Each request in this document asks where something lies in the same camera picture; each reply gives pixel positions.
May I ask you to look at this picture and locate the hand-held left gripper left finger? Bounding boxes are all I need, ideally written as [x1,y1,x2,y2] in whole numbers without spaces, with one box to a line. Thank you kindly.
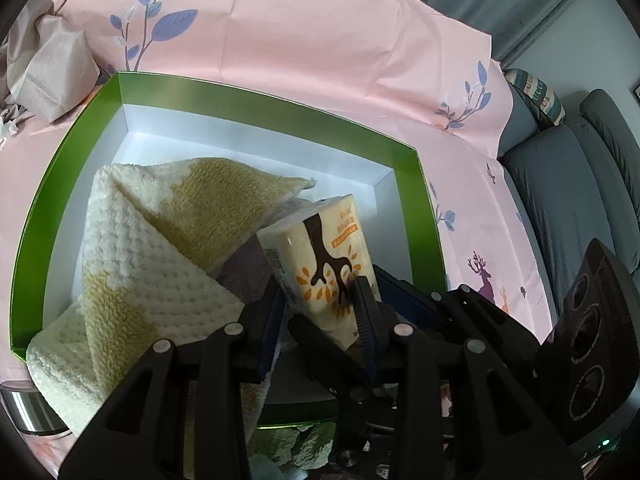
[59,275,288,480]

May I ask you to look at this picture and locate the purple towel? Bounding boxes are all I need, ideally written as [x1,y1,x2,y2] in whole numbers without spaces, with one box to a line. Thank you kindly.
[215,195,321,306]

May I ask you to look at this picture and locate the yellow tree print tissue pack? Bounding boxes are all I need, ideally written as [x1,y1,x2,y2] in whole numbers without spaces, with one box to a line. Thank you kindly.
[256,194,377,351]

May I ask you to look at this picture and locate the grey sofa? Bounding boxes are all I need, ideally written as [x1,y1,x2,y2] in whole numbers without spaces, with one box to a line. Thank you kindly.
[500,89,640,311]

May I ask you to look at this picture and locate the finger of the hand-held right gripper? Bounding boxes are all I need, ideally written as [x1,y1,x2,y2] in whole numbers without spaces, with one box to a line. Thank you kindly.
[289,314,373,396]
[374,264,543,392]

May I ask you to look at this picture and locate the crumpled beige cloth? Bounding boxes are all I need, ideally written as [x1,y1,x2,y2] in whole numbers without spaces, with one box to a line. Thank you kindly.
[0,0,103,151]

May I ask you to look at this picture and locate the patterned cushion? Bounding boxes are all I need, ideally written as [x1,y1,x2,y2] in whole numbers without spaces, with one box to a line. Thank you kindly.
[502,67,566,133]

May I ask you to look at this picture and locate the pink deer print tablecloth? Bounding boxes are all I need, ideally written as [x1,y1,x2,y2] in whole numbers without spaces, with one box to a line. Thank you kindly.
[0,0,558,461]

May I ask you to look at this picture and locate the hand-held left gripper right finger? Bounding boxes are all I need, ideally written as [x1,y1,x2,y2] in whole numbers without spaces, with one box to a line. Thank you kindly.
[349,279,583,480]

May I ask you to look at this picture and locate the green cardboard box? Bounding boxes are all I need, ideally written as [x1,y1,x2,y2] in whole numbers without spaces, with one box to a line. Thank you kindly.
[9,71,448,428]

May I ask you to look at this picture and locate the glass bottle metal cap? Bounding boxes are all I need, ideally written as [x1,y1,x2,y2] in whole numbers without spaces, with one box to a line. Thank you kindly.
[0,380,68,436]

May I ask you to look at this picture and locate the yellow and white towel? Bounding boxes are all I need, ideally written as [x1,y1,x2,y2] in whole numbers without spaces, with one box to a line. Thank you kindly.
[25,157,318,441]

